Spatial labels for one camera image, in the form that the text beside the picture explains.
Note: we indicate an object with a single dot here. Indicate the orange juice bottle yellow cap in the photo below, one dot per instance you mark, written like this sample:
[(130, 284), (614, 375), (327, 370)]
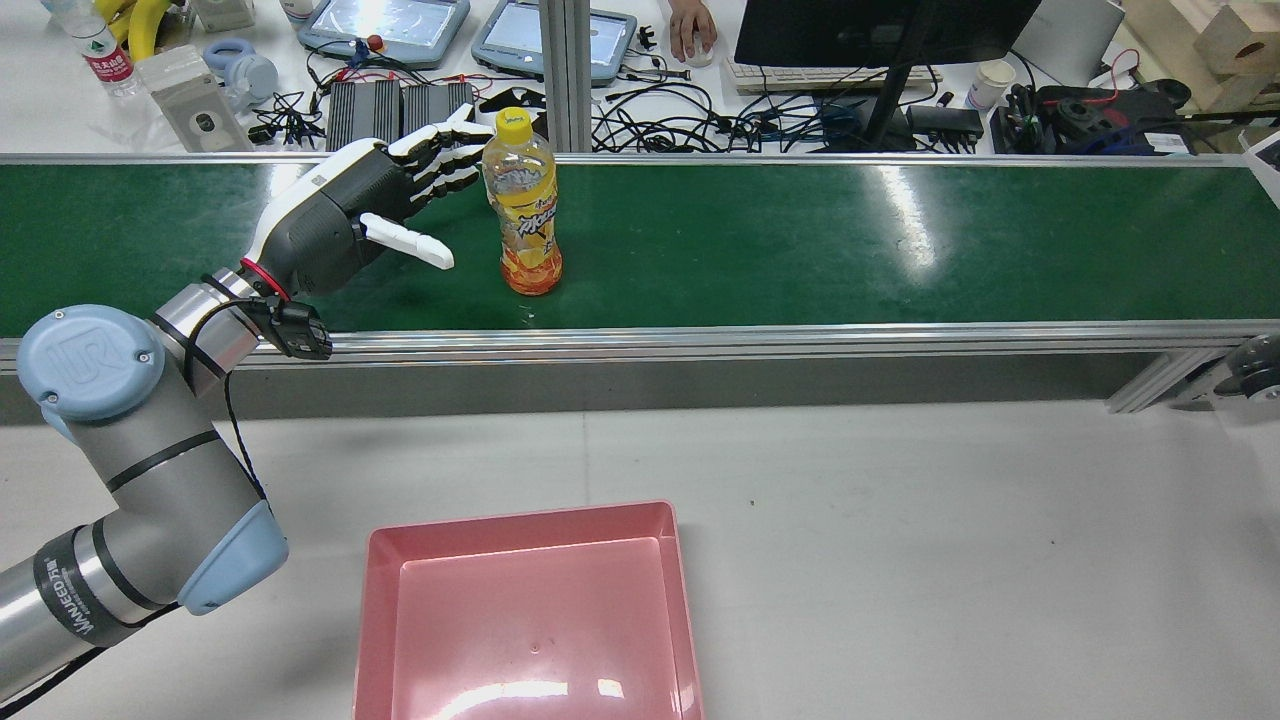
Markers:
[(525, 210)]

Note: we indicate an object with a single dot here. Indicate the grey blue teach pendant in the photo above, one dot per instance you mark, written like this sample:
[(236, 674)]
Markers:
[(385, 25), (610, 40)]

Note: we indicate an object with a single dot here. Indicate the light wooden block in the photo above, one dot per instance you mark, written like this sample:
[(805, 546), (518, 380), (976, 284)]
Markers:
[(1240, 45)]

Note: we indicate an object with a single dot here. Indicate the white keyboard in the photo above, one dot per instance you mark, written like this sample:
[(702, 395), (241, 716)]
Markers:
[(830, 77)]

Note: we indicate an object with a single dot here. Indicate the black round part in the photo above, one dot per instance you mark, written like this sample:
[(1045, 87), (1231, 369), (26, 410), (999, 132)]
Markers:
[(1170, 93)]

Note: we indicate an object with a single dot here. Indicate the pink plastic basket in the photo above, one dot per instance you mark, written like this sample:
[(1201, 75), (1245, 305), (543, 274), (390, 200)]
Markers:
[(530, 620)]

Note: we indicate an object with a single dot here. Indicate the black machine part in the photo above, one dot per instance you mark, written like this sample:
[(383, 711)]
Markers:
[(1100, 120)]

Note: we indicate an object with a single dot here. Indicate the green conveyor belt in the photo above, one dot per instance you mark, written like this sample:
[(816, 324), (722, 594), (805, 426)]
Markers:
[(800, 240)]

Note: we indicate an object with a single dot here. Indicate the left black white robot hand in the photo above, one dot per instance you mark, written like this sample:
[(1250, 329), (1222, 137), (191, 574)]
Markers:
[(330, 215)]

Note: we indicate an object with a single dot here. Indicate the clear plastic box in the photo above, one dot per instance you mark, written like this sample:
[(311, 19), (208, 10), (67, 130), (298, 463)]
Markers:
[(195, 100)]

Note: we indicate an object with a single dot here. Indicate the silver laptop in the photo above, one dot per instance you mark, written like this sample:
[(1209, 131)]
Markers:
[(1075, 40)]

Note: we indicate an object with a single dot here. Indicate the bystander bare hand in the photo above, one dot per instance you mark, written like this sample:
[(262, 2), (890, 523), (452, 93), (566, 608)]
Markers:
[(692, 28)]

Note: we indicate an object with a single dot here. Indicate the white computer mouse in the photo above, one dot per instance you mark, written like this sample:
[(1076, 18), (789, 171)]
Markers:
[(702, 62)]

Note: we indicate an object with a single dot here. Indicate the yellow banana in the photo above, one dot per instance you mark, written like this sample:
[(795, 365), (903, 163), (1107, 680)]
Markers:
[(145, 20)]

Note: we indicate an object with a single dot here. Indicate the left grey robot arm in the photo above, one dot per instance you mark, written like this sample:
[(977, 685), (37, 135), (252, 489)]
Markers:
[(150, 470)]

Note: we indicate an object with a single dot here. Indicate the white paper cup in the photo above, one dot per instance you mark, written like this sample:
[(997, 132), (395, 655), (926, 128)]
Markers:
[(990, 85)]

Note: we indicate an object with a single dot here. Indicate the small white box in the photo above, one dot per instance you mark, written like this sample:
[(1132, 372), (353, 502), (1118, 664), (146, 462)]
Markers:
[(222, 12)]

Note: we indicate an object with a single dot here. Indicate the light blue headphones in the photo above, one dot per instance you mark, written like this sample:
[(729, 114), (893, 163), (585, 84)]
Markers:
[(245, 65)]

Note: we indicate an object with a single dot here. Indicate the clear water bottle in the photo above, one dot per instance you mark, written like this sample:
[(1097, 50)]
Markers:
[(65, 10)]

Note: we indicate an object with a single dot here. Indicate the black metal bracket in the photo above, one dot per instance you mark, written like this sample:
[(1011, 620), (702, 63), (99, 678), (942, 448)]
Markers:
[(537, 98)]

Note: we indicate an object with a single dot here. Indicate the black computer monitor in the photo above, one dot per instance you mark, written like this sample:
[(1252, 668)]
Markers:
[(880, 30)]

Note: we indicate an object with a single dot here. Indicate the aluminium camera post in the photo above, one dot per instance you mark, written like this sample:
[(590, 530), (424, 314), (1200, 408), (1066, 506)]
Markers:
[(566, 75)]

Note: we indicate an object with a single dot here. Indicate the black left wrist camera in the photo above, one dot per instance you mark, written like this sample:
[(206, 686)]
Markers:
[(298, 330)]

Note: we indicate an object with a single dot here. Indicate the water bottle red label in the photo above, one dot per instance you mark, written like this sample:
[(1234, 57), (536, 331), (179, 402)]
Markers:
[(105, 60)]

